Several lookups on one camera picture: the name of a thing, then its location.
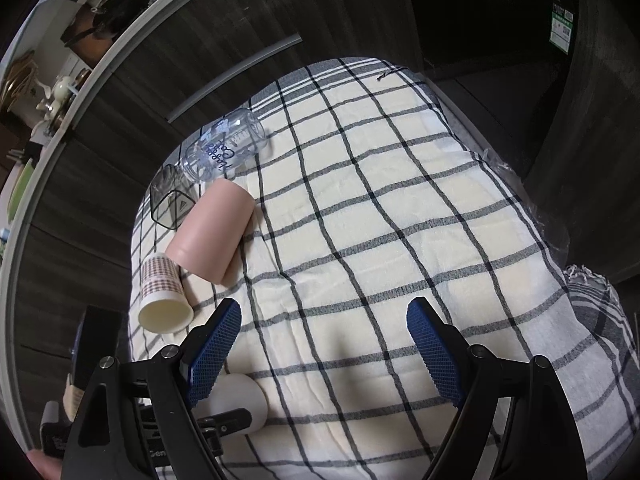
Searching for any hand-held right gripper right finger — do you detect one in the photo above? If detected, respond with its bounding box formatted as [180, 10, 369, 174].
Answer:
[406, 297, 589, 480]

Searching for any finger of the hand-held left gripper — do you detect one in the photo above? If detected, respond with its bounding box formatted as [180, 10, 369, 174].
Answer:
[196, 408, 254, 436]

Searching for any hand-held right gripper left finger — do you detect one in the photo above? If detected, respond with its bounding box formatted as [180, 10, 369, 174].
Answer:
[60, 298, 243, 480]

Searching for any white cup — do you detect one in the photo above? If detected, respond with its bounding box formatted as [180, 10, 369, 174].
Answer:
[193, 374, 269, 435]

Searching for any brown patterned paper cup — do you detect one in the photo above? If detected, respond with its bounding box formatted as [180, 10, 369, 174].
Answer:
[137, 254, 195, 334]

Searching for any pink cup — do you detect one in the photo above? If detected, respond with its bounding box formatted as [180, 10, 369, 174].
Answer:
[165, 178, 256, 285]

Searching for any dark transparent plastic cup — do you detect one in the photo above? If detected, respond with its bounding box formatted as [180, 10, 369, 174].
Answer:
[149, 164, 197, 231]

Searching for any person's left hand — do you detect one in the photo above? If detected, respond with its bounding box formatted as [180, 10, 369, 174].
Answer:
[27, 451, 64, 480]

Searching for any checked white cloth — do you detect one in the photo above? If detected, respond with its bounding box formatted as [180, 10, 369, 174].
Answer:
[127, 57, 634, 480]

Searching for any green plate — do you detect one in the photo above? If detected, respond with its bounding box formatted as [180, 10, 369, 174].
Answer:
[0, 157, 37, 223]

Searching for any clear plastic sheet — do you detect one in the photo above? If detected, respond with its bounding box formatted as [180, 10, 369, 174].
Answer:
[477, 147, 572, 263]

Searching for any clear plastic baby bottle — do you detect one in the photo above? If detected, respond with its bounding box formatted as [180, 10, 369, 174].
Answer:
[181, 108, 269, 184]

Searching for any white teapot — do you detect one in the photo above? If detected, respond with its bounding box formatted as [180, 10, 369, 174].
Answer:
[49, 75, 77, 102]

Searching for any copper pot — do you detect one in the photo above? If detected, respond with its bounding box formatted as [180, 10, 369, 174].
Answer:
[63, 4, 112, 57]

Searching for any black wok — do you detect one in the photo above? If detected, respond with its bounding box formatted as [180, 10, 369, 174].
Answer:
[89, 0, 154, 36]

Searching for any dark built-in appliance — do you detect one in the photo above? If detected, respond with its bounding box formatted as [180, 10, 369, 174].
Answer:
[400, 0, 583, 83]

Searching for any green label sticker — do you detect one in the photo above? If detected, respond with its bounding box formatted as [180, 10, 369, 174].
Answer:
[549, 2, 577, 56]

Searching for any silver cabinet handle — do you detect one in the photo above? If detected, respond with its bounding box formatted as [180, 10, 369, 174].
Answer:
[250, 34, 304, 62]
[167, 54, 275, 124]

